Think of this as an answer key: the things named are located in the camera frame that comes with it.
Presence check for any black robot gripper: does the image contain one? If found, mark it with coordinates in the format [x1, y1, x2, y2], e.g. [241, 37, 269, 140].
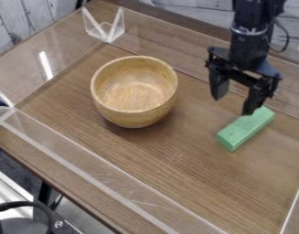
[205, 27, 283, 115]

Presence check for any green rectangular block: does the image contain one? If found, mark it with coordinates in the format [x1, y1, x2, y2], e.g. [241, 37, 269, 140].
[216, 106, 275, 152]

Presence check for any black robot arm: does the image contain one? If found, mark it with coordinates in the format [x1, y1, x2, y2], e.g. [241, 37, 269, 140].
[205, 0, 289, 115]

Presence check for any light wooden bowl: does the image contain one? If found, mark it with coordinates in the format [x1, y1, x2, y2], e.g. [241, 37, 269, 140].
[90, 56, 177, 128]

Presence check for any clear acrylic front barrier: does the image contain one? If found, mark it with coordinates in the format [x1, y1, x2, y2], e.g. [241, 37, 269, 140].
[0, 91, 227, 234]

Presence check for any black table leg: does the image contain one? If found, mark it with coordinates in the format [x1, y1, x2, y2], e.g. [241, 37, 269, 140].
[37, 182, 50, 206]

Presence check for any clear acrylic corner bracket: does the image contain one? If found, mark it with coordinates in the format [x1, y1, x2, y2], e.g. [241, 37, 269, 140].
[80, 7, 124, 43]

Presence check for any black cable loop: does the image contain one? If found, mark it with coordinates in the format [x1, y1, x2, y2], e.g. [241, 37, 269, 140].
[0, 200, 54, 234]

